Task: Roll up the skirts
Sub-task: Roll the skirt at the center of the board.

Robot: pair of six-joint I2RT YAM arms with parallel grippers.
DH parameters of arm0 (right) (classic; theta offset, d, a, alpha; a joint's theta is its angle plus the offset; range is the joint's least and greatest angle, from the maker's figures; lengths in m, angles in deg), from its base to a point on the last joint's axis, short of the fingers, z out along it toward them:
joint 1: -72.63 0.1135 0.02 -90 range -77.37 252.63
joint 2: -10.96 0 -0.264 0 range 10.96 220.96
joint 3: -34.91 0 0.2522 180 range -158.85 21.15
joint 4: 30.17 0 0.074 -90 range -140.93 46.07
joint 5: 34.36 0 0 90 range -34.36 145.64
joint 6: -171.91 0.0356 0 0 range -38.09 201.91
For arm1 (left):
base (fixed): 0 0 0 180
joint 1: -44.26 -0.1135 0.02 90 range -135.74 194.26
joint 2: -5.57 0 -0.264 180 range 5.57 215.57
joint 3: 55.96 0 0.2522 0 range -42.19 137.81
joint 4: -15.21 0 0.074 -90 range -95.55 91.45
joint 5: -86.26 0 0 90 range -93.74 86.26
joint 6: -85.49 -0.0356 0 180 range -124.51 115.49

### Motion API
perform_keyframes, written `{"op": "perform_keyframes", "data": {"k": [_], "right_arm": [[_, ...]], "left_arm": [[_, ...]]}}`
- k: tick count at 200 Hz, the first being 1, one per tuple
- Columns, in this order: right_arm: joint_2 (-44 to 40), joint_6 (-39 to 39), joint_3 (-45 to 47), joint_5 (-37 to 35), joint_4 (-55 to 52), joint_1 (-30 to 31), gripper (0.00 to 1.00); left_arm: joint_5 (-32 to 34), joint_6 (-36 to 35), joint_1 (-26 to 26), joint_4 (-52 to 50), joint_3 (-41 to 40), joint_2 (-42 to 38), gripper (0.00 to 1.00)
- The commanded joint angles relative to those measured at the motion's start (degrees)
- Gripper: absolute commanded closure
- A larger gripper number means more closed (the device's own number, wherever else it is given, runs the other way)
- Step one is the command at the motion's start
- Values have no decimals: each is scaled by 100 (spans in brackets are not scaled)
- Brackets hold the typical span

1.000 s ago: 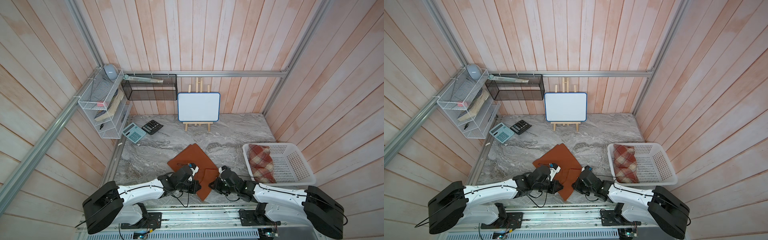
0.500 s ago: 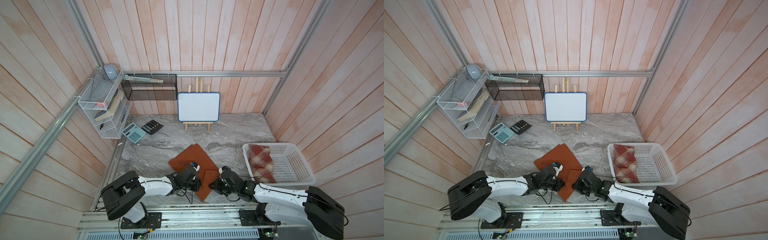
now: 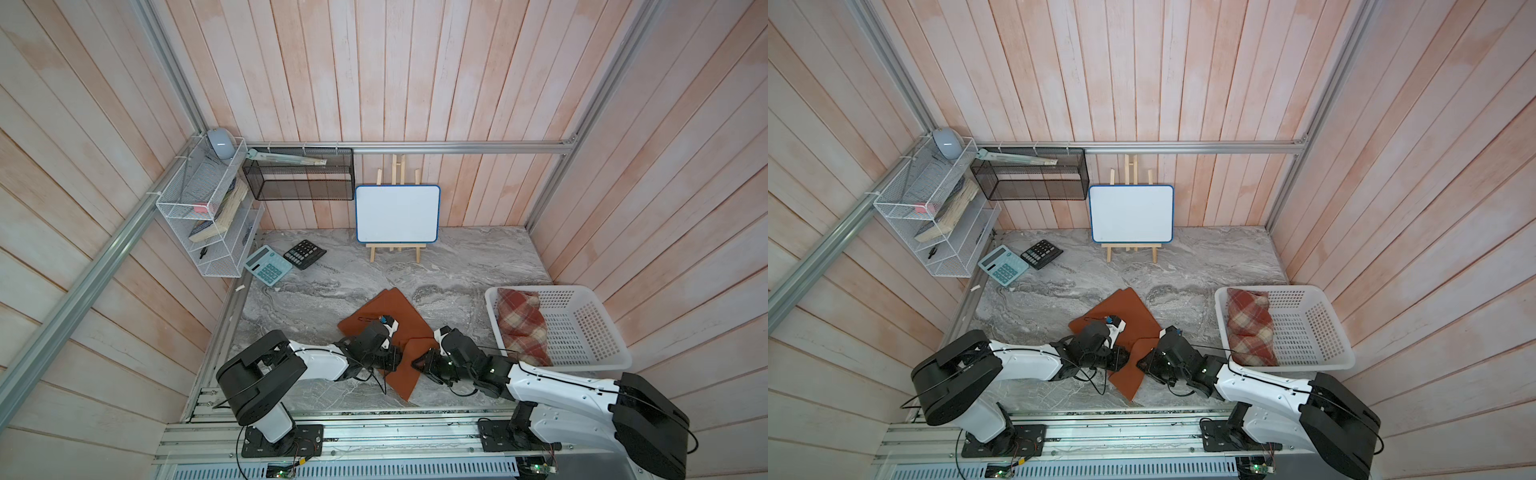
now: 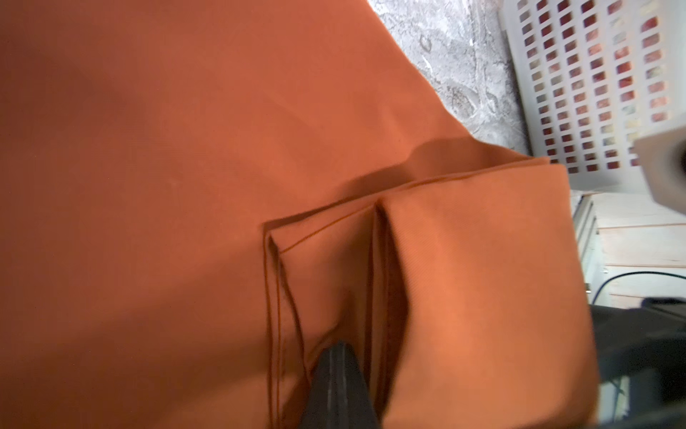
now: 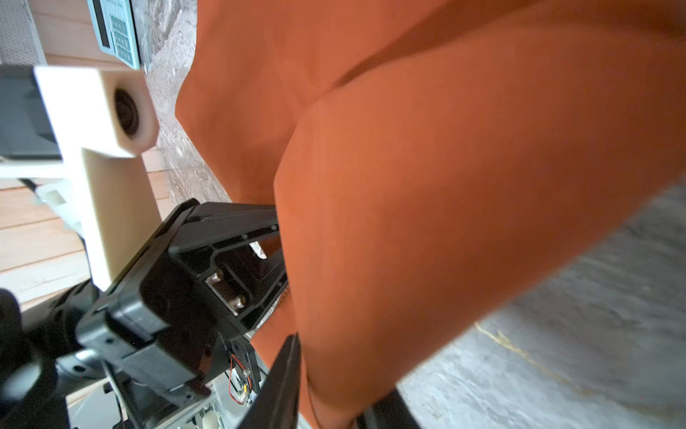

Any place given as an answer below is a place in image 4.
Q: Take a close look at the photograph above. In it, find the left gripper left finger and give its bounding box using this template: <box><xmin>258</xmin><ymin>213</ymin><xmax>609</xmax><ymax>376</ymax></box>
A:
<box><xmin>298</xmin><ymin>345</ymin><xmax>338</xmax><ymax>429</ymax></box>

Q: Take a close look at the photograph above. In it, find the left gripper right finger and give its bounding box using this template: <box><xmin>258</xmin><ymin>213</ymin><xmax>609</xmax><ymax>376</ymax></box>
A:
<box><xmin>336</xmin><ymin>342</ymin><xmax>380</xmax><ymax>429</ymax></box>

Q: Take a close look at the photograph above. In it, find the rust orange skirt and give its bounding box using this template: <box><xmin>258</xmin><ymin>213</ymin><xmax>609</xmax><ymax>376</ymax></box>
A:
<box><xmin>1</xmin><ymin>1</ymin><xmax>598</xmax><ymax>428</ymax></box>

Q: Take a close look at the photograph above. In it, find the white plastic basket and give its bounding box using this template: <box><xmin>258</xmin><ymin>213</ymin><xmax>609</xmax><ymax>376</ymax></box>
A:
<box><xmin>500</xmin><ymin>0</ymin><xmax>685</xmax><ymax>193</ymax></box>

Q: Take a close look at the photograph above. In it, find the red plaid skirt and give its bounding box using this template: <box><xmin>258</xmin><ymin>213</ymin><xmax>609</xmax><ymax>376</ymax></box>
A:
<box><xmin>514</xmin><ymin>1</ymin><xmax>673</xmax><ymax>176</ymax></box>

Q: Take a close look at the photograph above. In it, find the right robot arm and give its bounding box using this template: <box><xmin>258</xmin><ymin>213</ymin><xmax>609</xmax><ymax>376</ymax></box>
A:
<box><xmin>591</xmin><ymin>298</ymin><xmax>685</xmax><ymax>428</ymax></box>

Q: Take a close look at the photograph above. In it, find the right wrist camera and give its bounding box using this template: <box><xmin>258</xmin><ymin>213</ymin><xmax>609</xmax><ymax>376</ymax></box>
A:
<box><xmin>634</xmin><ymin>123</ymin><xmax>685</xmax><ymax>215</ymax></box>

